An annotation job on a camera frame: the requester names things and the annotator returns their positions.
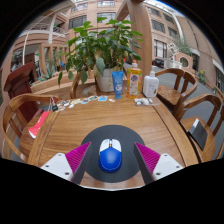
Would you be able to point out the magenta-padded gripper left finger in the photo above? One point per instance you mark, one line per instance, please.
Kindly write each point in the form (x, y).
(55, 165)

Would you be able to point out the blue and white computer mouse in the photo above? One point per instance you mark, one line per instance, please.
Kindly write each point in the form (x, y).
(110, 158)

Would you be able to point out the round black mouse pad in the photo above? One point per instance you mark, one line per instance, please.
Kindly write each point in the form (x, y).
(128, 133)

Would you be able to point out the wooden armchair with red bag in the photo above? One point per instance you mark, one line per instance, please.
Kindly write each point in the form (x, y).
(13, 106)

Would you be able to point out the dark red wooden lectern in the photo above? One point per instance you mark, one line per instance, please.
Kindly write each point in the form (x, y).
(20, 80)

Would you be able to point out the black notebook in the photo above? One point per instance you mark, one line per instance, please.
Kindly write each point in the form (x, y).
(199, 134)

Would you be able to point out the yellow bottle with orange cap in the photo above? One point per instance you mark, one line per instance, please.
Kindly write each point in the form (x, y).
(134, 81)

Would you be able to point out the small black key fob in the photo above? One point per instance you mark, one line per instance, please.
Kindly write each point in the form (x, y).
(54, 108)

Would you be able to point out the green plant in white pot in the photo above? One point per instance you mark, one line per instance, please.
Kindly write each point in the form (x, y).
(100, 46)

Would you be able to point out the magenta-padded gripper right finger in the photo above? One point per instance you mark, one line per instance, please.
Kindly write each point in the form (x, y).
(165, 165)

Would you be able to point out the blue squeeze tube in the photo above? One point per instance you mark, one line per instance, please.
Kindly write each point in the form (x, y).
(117, 85)

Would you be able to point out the blue sticker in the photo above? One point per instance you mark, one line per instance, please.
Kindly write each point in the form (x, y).
(102, 98)

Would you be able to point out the white pump bottle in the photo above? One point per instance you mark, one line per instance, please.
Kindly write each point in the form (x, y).
(150, 86)

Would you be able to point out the red paper bag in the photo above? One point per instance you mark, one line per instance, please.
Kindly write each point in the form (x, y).
(37, 126)

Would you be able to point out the clear plastic packet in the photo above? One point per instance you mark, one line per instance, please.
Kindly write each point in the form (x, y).
(143, 101)

